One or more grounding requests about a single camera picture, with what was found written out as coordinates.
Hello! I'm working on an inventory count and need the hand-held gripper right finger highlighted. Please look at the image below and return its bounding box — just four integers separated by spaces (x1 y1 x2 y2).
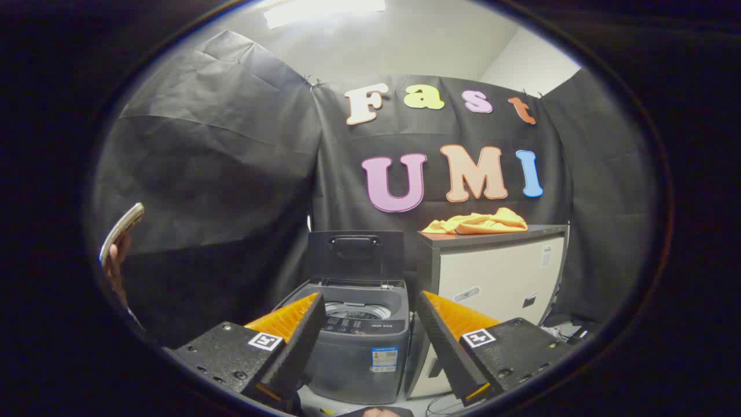
416 290 579 406

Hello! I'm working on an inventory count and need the bundle of cables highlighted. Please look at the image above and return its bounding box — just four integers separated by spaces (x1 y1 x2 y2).
544 321 591 343

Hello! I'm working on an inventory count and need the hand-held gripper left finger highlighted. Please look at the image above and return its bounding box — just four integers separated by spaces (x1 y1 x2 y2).
164 291 327 413

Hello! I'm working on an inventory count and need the yellow shirt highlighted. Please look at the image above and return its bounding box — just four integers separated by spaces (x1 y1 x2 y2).
421 207 529 235

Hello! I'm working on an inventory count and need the black backdrop cloth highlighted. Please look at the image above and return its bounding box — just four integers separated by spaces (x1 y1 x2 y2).
87 30 655 348

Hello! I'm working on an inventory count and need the grey and white cabinet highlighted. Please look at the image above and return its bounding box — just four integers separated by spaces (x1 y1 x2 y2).
405 225 571 399

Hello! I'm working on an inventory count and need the grey washing machine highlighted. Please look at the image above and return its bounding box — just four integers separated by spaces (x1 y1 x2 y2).
272 278 412 405

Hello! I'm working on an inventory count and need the thin floor cable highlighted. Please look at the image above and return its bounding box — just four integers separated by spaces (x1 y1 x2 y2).
425 393 464 416

